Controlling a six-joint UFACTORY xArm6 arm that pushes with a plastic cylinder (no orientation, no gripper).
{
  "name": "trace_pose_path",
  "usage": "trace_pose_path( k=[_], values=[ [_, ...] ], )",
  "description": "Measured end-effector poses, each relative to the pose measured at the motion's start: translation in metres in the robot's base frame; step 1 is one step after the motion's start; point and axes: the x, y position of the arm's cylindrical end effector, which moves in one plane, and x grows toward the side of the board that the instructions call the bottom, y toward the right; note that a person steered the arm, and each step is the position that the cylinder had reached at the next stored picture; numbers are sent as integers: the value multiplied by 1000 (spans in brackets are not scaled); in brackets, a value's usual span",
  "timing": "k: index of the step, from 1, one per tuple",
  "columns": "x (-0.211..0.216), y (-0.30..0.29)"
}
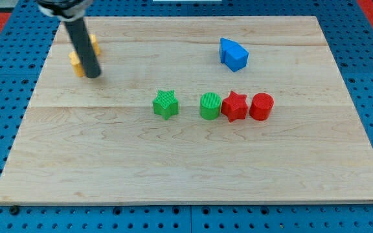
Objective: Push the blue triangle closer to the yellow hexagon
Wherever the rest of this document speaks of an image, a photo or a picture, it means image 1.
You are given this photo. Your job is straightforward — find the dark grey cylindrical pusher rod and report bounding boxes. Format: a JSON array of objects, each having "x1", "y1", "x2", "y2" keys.
[{"x1": 63, "y1": 17, "x2": 102, "y2": 78}]

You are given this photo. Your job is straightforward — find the yellow hexagon block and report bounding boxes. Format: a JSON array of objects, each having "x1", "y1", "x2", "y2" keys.
[{"x1": 89, "y1": 34, "x2": 101, "y2": 56}]

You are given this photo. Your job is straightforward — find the blue triangle block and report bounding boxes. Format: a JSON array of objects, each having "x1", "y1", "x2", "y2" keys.
[{"x1": 218, "y1": 38, "x2": 238, "y2": 63}]

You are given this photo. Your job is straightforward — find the yellow star block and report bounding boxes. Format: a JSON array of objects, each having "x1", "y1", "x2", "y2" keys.
[{"x1": 69, "y1": 51, "x2": 85, "y2": 77}]

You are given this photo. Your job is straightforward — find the light wooden board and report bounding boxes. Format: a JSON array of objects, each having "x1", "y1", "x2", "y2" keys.
[{"x1": 0, "y1": 16, "x2": 373, "y2": 206}]

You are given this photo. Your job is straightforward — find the green star block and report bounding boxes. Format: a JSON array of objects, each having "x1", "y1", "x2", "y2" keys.
[{"x1": 152, "y1": 90, "x2": 179, "y2": 120}]

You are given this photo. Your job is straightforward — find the green cylinder block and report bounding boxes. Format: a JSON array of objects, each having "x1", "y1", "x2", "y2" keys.
[{"x1": 199, "y1": 92, "x2": 221, "y2": 120}]

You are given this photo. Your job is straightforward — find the blue cube block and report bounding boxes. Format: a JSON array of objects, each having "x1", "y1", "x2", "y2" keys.
[{"x1": 224, "y1": 44, "x2": 249, "y2": 72}]

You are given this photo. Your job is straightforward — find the red star block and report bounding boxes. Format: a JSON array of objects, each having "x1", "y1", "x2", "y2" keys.
[{"x1": 221, "y1": 91, "x2": 248, "y2": 122}]

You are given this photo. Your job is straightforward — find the red cylinder block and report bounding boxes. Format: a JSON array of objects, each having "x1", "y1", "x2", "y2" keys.
[{"x1": 249, "y1": 93, "x2": 274, "y2": 121}]

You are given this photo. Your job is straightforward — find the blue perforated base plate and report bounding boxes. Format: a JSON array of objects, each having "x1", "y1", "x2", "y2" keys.
[{"x1": 0, "y1": 1, "x2": 373, "y2": 232}]

